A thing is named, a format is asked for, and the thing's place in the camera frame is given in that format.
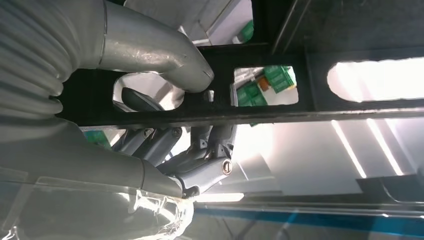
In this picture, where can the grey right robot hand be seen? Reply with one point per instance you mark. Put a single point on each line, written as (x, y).
(66, 165)

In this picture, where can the green plastic crate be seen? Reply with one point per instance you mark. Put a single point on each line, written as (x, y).
(247, 31)
(250, 96)
(278, 78)

